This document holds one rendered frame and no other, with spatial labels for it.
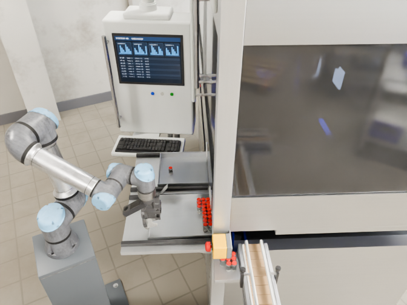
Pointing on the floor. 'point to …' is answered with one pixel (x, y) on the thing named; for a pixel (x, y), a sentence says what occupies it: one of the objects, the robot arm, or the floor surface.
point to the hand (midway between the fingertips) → (146, 226)
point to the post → (226, 120)
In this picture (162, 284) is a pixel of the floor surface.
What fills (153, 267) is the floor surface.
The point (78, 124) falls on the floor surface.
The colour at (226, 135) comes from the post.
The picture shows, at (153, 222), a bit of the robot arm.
